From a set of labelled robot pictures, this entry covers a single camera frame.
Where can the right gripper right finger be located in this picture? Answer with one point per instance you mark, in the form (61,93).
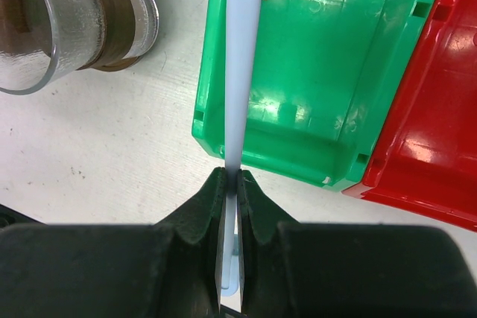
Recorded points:
(263,282)

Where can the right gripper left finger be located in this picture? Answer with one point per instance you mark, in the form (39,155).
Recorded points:
(190,280)

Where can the light blue toothbrush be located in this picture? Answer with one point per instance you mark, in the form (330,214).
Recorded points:
(242,22)

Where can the brown oval wooden tray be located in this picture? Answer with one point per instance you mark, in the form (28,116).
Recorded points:
(118,32)

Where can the red plastic bin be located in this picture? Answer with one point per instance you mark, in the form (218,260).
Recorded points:
(425,158)

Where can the left green plastic bin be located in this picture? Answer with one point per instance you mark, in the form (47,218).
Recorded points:
(324,76)

